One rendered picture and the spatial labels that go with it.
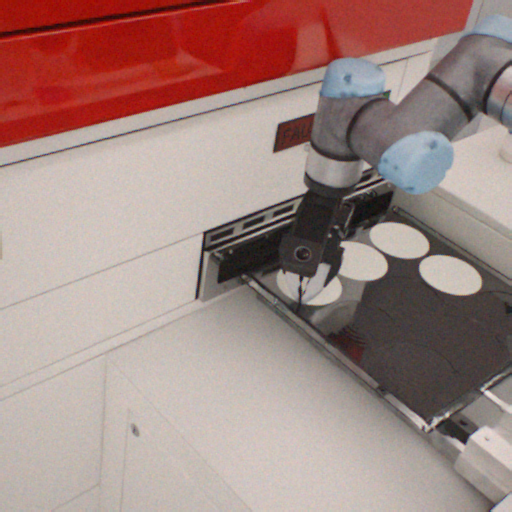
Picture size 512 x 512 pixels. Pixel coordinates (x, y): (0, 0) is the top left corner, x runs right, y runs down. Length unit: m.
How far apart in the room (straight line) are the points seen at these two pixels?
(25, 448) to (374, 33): 0.75
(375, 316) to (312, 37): 0.41
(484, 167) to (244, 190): 0.52
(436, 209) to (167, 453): 0.63
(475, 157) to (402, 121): 0.62
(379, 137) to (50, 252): 0.41
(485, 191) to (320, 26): 0.53
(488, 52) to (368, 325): 0.43
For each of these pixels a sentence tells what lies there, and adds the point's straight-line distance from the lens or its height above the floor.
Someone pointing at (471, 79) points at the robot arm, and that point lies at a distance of 0.95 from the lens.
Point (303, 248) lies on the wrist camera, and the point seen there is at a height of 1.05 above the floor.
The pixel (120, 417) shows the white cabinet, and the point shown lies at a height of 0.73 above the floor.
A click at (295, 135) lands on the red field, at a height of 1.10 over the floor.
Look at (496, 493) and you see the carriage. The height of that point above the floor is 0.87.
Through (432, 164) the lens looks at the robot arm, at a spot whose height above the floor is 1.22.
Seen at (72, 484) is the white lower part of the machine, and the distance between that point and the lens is 1.36.
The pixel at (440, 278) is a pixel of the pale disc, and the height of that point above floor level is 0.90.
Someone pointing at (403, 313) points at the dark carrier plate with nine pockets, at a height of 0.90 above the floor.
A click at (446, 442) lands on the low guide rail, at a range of 1.13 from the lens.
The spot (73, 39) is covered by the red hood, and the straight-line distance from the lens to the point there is 0.81.
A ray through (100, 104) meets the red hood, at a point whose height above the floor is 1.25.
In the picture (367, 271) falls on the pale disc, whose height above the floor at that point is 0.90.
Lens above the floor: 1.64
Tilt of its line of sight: 37 degrees down
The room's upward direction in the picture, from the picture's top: 10 degrees clockwise
